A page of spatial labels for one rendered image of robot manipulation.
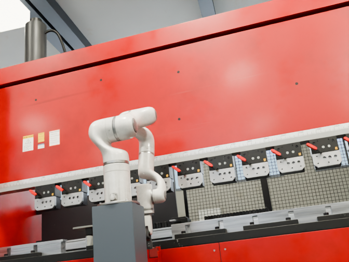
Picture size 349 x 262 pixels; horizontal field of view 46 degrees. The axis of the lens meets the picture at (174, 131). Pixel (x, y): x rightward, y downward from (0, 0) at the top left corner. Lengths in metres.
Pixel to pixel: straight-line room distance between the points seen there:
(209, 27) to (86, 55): 0.91
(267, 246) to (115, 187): 0.91
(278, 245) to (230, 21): 1.45
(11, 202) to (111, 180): 1.60
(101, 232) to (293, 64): 1.56
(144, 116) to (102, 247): 0.77
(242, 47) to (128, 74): 0.80
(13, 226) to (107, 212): 1.63
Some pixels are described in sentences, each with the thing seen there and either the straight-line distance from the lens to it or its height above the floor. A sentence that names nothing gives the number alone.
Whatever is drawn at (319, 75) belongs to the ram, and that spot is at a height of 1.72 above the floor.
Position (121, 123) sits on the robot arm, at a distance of 1.88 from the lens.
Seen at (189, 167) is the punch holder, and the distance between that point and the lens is 2.53.
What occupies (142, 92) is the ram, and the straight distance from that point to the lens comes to 2.78.
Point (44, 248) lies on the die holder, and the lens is 2.87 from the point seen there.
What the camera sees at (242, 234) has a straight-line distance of 2.31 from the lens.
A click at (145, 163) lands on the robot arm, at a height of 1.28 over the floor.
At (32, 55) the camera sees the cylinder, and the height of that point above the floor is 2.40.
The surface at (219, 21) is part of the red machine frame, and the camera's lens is 2.84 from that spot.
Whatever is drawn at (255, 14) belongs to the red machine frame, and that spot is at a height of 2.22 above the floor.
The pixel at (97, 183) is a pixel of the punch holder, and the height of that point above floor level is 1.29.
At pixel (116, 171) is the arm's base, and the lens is 1.84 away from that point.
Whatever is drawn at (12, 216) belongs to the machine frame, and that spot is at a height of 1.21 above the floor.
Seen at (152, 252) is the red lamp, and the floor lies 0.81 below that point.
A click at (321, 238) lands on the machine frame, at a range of 2.30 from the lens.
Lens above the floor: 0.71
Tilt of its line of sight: 19 degrees up
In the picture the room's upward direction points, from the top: 6 degrees counter-clockwise
